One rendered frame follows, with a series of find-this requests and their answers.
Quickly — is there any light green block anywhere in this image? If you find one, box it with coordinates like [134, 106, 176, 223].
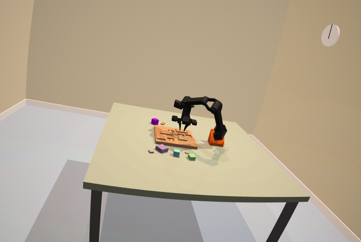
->
[188, 153, 196, 161]

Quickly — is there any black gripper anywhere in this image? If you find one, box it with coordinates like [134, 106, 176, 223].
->
[172, 111, 197, 131]

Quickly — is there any light teal cube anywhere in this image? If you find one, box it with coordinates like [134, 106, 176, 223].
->
[173, 149, 180, 157]

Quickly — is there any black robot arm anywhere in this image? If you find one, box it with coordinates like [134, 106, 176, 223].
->
[174, 96, 227, 141]

